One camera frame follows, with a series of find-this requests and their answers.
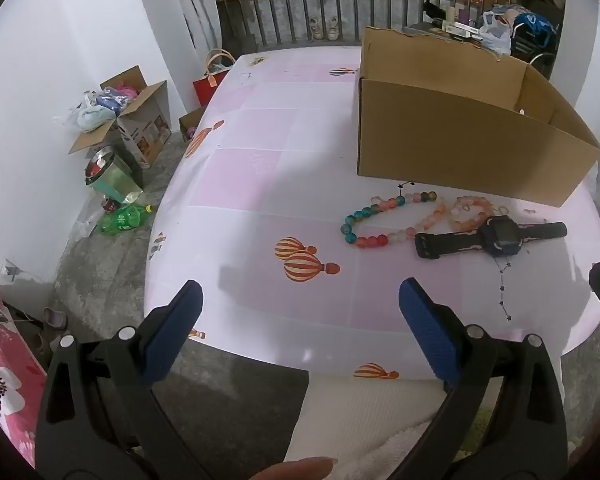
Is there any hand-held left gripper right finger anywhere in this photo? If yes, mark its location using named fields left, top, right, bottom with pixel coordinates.
left=399, top=277, right=568, bottom=480

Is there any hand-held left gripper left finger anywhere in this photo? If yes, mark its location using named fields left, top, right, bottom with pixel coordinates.
left=35, top=279, right=216, bottom=480

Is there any multicolour bead bracelet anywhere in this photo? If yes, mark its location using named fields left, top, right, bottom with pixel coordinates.
left=343, top=191, right=447, bottom=250

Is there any black smartwatch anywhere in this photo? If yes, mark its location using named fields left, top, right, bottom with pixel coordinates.
left=414, top=215, right=568, bottom=260

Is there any orange pink bead bracelet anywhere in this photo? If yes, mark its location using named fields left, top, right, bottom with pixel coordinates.
left=447, top=196, right=496, bottom=233

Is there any large brown cardboard box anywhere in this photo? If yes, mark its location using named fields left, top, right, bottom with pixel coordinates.
left=357, top=26, right=600, bottom=208

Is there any person's left hand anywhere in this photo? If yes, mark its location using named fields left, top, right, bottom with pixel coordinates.
left=240, top=456, right=338, bottom=480

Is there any white fleece garment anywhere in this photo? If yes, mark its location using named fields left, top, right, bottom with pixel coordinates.
left=285, top=377, right=501, bottom=480

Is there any green plastic bottle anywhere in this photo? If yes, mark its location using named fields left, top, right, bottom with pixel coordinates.
left=100, top=203, right=153, bottom=235

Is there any green plastic container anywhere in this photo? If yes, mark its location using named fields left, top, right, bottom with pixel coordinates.
left=84, top=145, right=145, bottom=206

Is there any pink floral cloth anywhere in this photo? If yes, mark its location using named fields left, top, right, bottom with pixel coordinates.
left=0, top=287, right=48, bottom=468

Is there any printed cardboard box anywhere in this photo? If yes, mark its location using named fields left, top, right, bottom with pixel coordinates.
left=69, top=65, right=172, bottom=170

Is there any small brown cardboard box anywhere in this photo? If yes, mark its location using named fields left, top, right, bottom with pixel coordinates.
left=178, top=106, right=207, bottom=145

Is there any white plastic bag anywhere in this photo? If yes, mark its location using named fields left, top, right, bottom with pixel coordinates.
left=479, top=10, right=512, bottom=55
left=55, top=91, right=117, bottom=133

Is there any red gift bag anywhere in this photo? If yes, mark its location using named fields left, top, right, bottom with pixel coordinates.
left=192, top=49, right=237, bottom=107

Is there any wheelchair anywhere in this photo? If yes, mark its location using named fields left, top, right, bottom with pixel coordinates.
left=510, top=20, right=561, bottom=78

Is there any blue bag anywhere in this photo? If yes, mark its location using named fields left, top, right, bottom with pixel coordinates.
left=512, top=12, right=556, bottom=46

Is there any white curtain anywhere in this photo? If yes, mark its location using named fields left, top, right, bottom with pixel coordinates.
left=176, top=0, right=223, bottom=53

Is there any metal balcony railing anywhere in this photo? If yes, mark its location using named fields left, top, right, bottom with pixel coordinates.
left=215, top=0, right=513, bottom=47

